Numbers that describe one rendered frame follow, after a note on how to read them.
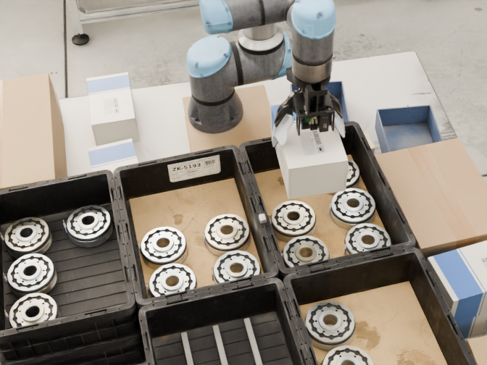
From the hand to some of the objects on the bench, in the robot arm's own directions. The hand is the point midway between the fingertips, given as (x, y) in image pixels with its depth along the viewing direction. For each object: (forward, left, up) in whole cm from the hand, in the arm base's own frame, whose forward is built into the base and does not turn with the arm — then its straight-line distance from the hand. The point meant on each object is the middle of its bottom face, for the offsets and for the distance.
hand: (307, 139), depth 169 cm
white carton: (+50, +53, -41) cm, 84 cm away
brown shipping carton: (+6, -31, -42) cm, 52 cm away
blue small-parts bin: (+35, -29, -42) cm, 62 cm away
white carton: (+22, +48, -40) cm, 67 cm away
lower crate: (-14, +56, -39) cm, 69 cm away
